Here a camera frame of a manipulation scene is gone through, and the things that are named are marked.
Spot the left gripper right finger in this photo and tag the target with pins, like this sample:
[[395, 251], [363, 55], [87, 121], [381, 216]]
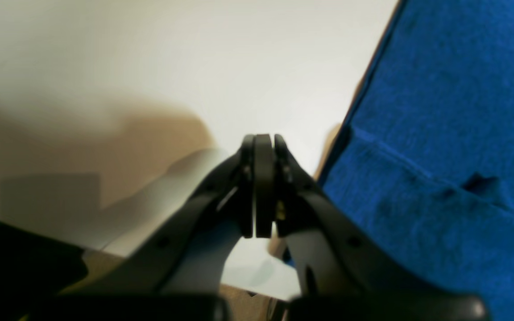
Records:
[[343, 275]]

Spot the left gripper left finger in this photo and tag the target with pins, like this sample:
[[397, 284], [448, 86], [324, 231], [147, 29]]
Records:
[[175, 275]]

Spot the dark blue t-shirt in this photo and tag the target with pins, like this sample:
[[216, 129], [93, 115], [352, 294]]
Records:
[[424, 160]]

